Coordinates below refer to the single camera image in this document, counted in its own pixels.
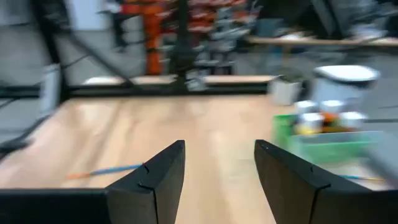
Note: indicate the wooden background desk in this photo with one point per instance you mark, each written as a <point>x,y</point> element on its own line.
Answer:
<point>311,40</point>

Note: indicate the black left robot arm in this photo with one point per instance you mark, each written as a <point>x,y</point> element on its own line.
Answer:
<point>183,46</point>

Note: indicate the silver metal bracket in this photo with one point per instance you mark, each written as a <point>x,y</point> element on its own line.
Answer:
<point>50,90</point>

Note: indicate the shelf rack with orange bins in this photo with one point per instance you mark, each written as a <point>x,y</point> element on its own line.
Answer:
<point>217,31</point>

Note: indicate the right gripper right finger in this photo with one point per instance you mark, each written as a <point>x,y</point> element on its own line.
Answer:
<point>304,202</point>

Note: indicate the frosted clear plastic bin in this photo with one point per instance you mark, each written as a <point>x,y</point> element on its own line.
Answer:
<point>342,146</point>

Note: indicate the green plastic basket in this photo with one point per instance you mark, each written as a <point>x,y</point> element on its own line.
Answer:
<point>281,130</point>

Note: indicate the brown paint bottle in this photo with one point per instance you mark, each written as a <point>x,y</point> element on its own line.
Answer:
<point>353,119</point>

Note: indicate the black metal table frame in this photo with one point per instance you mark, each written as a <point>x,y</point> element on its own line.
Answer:
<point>93,90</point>

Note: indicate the white plant pot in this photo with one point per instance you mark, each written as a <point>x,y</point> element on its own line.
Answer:
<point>284,91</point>

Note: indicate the yellow paint bottle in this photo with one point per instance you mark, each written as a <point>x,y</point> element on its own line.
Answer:
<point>309,123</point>

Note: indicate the black table clamp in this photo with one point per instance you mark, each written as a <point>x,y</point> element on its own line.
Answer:
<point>14,147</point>

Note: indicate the white trash can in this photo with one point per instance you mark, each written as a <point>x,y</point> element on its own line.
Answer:
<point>345,77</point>

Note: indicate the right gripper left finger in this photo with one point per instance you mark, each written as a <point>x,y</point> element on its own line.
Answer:
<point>140,202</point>

